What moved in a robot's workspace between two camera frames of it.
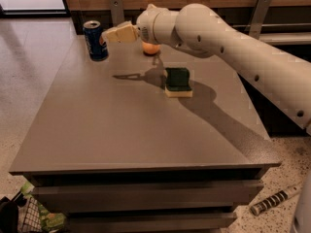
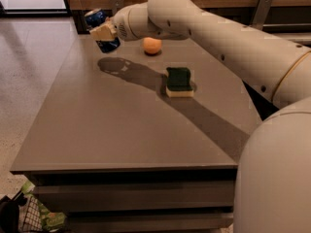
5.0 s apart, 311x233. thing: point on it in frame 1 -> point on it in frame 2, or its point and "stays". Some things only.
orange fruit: x=151 y=49 stays
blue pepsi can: x=97 y=49 -> x=94 y=16
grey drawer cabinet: x=137 y=143 stays
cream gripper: x=145 y=25 -> x=120 y=23
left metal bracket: x=117 y=11 stays
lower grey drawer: x=150 y=222 stays
